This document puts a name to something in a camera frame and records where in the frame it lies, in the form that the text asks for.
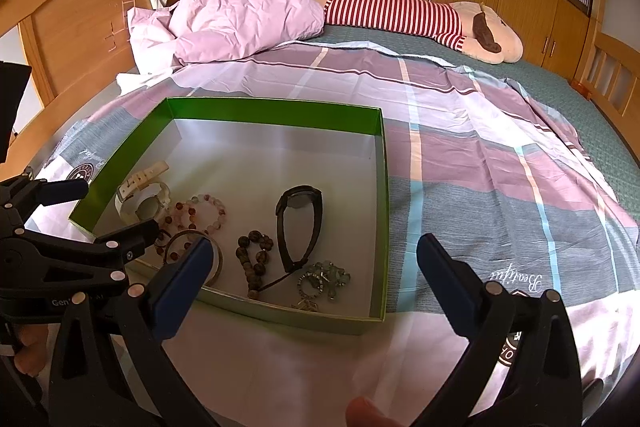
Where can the green cardboard box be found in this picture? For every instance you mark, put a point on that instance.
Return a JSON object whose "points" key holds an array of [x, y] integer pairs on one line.
{"points": [[280, 157]]}

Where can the white wristwatch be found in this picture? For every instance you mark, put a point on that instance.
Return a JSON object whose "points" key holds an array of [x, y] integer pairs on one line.
{"points": [[142, 204]]}

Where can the pink quilt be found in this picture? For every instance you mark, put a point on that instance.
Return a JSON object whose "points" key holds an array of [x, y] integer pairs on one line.
{"points": [[240, 17]]}

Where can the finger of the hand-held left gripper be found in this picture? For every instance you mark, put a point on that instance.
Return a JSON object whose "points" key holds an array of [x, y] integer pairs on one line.
{"points": [[100, 257], [60, 193]]}

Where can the wooden footboard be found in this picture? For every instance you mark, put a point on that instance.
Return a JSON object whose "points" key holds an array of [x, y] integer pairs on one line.
{"points": [[615, 77]]}

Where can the person's right hand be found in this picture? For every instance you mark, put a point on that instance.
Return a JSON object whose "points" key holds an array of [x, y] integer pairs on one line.
{"points": [[364, 413]]}

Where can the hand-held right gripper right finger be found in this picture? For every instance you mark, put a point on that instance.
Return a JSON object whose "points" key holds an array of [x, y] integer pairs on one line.
{"points": [[447, 287]]}

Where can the striped plush toy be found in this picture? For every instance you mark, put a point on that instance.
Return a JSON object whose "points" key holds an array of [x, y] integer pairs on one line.
{"points": [[400, 9]]}

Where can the metal bangle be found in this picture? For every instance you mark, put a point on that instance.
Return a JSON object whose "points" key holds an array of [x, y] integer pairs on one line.
{"points": [[218, 268]]}

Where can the wooden headboard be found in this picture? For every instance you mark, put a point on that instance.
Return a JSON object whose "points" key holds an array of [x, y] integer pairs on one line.
{"points": [[85, 17]]}

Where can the person's left hand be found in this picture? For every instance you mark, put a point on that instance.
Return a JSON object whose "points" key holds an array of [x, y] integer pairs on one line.
{"points": [[32, 349]]}

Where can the plaid bed sheet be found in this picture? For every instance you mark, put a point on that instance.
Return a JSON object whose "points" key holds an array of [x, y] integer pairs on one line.
{"points": [[475, 167]]}

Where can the green mattress cover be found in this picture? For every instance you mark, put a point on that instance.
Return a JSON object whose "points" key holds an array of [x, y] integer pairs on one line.
{"points": [[575, 117]]}

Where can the black wristwatch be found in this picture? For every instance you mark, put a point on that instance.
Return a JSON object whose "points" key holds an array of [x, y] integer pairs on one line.
{"points": [[300, 199]]}

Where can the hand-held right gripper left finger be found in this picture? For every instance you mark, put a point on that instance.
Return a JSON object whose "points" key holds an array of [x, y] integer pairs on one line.
{"points": [[182, 287]]}

